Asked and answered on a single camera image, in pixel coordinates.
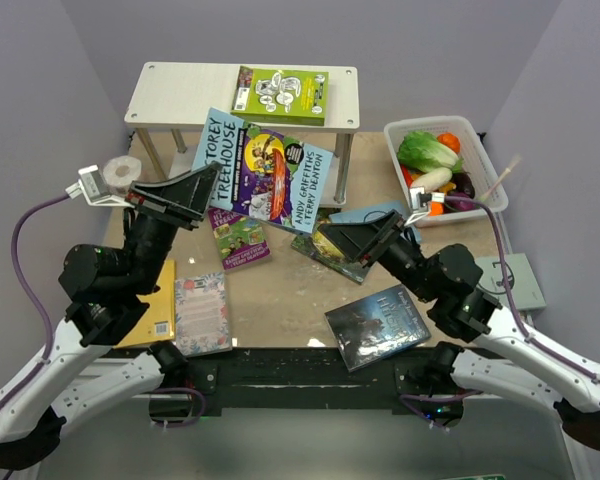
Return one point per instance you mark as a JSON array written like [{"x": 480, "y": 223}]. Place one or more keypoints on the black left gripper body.
[{"x": 171, "y": 213}]

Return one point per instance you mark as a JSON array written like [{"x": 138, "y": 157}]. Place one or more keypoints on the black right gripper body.
[{"x": 393, "y": 226}]

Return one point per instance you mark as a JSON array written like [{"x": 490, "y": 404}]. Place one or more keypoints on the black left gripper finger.
[
  {"x": 170, "y": 189},
  {"x": 197, "y": 190}
]

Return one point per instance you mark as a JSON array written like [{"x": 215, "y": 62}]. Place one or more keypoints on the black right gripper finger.
[
  {"x": 377, "y": 215},
  {"x": 356, "y": 241}
]

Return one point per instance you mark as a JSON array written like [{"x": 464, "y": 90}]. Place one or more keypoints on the purple Treehouse paperback book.
[{"x": 240, "y": 240}]

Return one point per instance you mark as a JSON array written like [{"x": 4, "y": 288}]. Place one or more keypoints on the blue Treehouse paperback book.
[{"x": 264, "y": 175}]

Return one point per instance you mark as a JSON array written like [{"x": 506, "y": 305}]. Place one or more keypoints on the dark glossy hardcover book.
[{"x": 376, "y": 327}]

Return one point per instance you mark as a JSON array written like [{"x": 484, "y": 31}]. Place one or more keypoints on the green cartoon paperback book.
[{"x": 281, "y": 96}]

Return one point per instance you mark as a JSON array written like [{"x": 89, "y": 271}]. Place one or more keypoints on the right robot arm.
[{"x": 531, "y": 368}]

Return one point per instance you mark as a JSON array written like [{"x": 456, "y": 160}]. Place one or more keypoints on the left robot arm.
[{"x": 107, "y": 288}]

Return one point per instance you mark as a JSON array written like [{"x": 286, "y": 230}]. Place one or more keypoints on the light blue cat book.
[{"x": 357, "y": 215}]

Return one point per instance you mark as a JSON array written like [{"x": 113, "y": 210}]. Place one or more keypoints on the dark green illustrated book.
[{"x": 318, "y": 248}]

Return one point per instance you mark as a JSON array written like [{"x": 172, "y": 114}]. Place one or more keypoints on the orange carrot toy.
[{"x": 436, "y": 209}]

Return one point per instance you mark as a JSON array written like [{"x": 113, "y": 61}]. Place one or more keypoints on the red pepper toy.
[{"x": 406, "y": 176}]

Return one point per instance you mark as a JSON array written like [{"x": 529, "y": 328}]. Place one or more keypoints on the white radish toy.
[{"x": 433, "y": 180}]

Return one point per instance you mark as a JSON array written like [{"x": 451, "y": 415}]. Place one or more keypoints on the purple onion toy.
[{"x": 460, "y": 200}]

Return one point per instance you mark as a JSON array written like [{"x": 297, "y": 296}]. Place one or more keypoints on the yellow pepper toy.
[{"x": 447, "y": 188}]

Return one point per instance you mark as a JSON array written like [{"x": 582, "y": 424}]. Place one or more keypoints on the toilet paper roll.
[{"x": 120, "y": 172}]

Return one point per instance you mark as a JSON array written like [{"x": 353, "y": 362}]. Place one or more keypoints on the green lettuce toy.
[{"x": 421, "y": 151}]

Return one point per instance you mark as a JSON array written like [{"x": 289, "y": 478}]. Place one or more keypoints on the purple eggplant toy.
[{"x": 464, "y": 184}]

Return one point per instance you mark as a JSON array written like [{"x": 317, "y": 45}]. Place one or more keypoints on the white two-tier shelf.
[{"x": 173, "y": 97}]

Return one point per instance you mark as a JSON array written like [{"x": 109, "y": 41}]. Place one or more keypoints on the orange pumpkin toy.
[{"x": 451, "y": 141}]

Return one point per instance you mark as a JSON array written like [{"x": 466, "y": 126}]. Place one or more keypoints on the floral pastel notebook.
[{"x": 201, "y": 315}]

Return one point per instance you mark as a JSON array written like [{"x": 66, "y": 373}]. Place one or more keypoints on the yellow book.
[{"x": 158, "y": 322}]

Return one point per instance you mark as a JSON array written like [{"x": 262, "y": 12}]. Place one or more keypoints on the green onion toy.
[{"x": 516, "y": 159}]

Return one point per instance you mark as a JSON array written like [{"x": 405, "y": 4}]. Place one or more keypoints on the grey-green cat book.
[{"x": 525, "y": 289}]

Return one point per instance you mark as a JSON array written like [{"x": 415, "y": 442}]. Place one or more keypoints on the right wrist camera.
[{"x": 419, "y": 204}]

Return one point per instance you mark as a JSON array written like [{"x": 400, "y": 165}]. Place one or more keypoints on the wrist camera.
[
  {"x": 92, "y": 187},
  {"x": 419, "y": 204}
]

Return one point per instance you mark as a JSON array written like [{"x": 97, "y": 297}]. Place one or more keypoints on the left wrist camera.
[{"x": 92, "y": 187}]

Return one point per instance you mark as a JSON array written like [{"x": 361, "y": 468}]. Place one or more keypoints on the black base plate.
[{"x": 310, "y": 379}]

